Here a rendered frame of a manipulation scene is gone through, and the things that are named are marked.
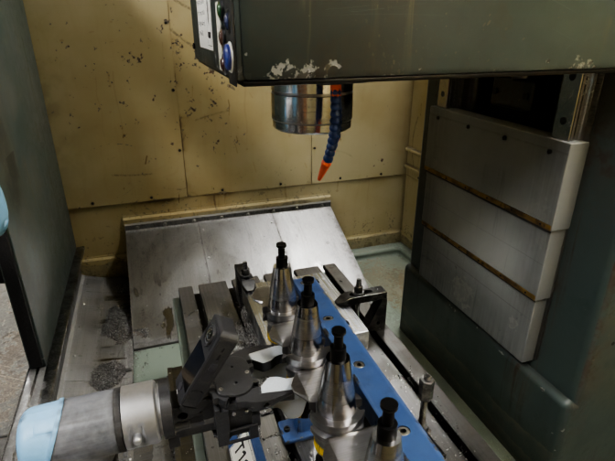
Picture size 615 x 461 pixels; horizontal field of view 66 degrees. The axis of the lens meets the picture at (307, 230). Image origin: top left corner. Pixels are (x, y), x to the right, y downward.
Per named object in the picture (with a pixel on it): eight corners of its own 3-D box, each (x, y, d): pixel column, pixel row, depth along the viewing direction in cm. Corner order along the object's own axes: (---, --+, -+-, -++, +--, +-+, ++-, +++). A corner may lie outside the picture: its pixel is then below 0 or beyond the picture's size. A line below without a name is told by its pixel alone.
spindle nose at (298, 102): (359, 134, 88) (361, 67, 84) (273, 136, 87) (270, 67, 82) (344, 119, 103) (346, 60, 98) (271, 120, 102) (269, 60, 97)
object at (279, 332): (275, 350, 65) (275, 346, 64) (264, 328, 69) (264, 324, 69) (322, 340, 67) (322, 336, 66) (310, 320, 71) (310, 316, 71)
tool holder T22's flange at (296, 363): (335, 371, 62) (337, 356, 61) (291, 382, 60) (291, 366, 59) (318, 342, 67) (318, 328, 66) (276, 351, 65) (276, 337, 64)
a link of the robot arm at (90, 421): (38, 444, 60) (22, 391, 56) (130, 423, 63) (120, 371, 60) (26, 498, 53) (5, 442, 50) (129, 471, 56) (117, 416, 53)
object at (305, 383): (299, 407, 55) (299, 402, 55) (286, 377, 60) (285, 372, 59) (354, 393, 57) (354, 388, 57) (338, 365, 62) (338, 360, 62)
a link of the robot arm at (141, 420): (120, 373, 59) (118, 422, 52) (158, 365, 61) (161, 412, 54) (129, 417, 63) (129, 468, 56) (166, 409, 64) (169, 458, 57)
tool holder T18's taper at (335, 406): (360, 419, 51) (362, 369, 48) (318, 422, 51) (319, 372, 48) (352, 391, 55) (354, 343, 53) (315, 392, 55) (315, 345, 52)
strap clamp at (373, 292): (337, 338, 118) (339, 285, 112) (332, 330, 121) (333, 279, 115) (384, 328, 122) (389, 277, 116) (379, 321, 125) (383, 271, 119)
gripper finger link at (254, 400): (292, 382, 62) (226, 387, 61) (292, 372, 61) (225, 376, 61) (295, 410, 58) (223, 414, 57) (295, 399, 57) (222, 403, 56)
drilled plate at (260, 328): (269, 370, 101) (269, 351, 99) (242, 301, 126) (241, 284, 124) (368, 348, 108) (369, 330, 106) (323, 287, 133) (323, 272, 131)
